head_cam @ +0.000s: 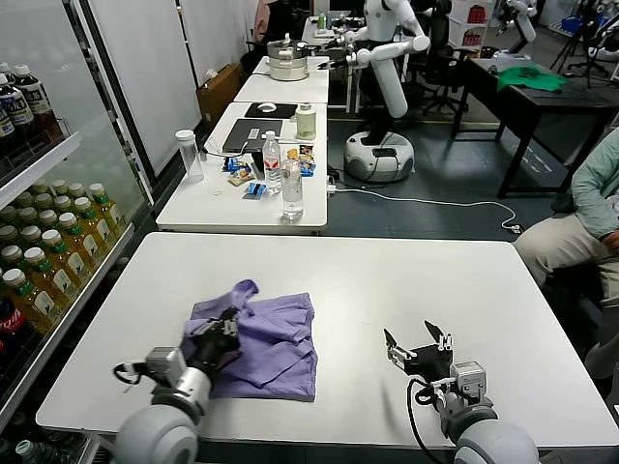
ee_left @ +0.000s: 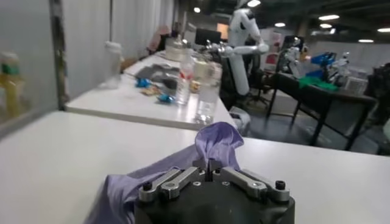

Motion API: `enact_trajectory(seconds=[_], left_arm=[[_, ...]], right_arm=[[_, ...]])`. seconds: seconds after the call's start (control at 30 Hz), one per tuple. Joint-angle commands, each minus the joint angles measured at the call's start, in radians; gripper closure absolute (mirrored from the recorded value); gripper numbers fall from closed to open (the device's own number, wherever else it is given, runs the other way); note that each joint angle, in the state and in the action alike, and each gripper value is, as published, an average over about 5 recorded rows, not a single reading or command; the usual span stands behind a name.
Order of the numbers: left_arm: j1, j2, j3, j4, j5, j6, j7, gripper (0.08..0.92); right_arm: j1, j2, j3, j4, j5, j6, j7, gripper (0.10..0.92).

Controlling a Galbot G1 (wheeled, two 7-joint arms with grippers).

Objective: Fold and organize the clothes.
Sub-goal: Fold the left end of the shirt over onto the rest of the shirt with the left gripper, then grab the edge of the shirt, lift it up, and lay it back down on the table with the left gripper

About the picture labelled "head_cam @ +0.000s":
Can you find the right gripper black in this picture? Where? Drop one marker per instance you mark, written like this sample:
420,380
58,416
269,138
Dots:
430,362

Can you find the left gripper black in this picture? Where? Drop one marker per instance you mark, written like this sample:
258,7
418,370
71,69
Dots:
213,348

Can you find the purple t-shirt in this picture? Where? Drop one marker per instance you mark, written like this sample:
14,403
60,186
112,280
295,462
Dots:
285,357

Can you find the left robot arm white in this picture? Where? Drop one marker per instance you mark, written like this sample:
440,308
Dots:
159,435

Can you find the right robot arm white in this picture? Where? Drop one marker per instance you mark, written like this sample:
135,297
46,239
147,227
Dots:
493,440

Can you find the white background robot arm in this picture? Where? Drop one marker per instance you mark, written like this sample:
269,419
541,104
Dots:
524,21

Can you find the white desk with snacks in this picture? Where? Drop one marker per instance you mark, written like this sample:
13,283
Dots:
203,208

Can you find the blue packet black stripe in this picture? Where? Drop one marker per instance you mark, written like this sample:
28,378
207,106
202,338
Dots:
255,190

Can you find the beige cracker packet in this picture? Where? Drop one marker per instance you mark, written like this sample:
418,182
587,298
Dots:
239,181

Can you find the floor plug adapter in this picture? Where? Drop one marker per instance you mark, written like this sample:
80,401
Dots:
513,227

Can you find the clear unlabelled water bottle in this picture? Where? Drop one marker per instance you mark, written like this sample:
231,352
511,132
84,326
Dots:
292,193

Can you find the blue and yellow snack packet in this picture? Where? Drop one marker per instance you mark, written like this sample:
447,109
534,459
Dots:
244,170

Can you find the water bottle red label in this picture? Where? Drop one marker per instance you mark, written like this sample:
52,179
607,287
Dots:
272,166

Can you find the black phone stand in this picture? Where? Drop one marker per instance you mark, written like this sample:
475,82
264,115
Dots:
258,162

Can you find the tall clear tumbler white lid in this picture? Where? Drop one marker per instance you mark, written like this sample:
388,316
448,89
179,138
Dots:
191,159

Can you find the white power strip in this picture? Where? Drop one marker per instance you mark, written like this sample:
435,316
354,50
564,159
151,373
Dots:
332,186

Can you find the yellow tea bottle white cap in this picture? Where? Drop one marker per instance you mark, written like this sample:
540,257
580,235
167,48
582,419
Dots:
59,185
7,233
10,252
97,189
43,199
67,220
30,233
50,237
26,216
75,188
82,204
62,202
47,217
13,277
34,254

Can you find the dark grey closed laptop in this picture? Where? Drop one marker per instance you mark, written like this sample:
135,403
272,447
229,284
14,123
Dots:
242,135

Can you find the dark snack packet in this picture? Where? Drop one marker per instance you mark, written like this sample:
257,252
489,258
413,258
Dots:
306,151

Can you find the cola bottle red label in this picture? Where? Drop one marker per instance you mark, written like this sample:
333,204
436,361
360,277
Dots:
12,321

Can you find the pale green jar white lid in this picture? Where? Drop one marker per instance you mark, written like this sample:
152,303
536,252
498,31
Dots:
305,123

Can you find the black mouse pad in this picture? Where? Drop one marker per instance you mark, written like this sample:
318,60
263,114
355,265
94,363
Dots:
285,111

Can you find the green label bottle white cap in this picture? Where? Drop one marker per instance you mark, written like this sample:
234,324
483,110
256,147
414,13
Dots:
24,447

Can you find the cardboard box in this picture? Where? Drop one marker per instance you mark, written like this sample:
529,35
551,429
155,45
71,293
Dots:
217,94

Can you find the seated person green shirt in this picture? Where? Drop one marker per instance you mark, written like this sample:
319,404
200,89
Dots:
595,183

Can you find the glass door drinks cabinet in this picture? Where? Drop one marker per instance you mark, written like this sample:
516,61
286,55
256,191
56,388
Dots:
38,164

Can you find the white desk with steamer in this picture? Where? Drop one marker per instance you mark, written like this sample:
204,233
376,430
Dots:
290,92

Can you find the white humanoid robot wheeled base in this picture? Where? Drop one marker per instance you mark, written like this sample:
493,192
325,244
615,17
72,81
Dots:
387,82

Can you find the steel steamer pot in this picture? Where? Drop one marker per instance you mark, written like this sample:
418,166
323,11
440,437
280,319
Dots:
287,67

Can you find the black table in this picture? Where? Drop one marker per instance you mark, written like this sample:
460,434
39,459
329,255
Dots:
556,104

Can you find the green cloth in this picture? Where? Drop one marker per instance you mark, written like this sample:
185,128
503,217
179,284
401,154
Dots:
532,79

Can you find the dark tea bottle white cap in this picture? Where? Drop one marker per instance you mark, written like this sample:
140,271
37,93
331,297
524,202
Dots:
17,113
36,104

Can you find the cluttered white desk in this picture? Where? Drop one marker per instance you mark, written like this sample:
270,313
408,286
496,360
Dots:
312,38

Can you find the pink jacket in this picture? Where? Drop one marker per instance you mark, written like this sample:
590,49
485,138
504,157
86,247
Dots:
263,19

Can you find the white shelf unit red items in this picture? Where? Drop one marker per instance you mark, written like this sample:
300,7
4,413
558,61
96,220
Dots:
471,34

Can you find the black office chair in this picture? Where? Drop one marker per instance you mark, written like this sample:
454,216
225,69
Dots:
441,29

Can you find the small green bottle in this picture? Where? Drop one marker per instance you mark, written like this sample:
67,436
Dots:
322,21

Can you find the black tripod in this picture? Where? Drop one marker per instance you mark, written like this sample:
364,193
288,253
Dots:
588,58

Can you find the blue plastic crate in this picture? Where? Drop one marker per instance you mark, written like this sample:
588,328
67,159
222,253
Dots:
575,24

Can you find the right wrist camera box silver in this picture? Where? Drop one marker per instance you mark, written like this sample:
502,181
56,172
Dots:
469,379

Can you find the wrist camera box silver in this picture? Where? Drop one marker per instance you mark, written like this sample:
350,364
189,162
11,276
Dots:
469,379
164,365

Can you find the left wrist camera box silver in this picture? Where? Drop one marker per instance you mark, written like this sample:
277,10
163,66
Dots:
164,365

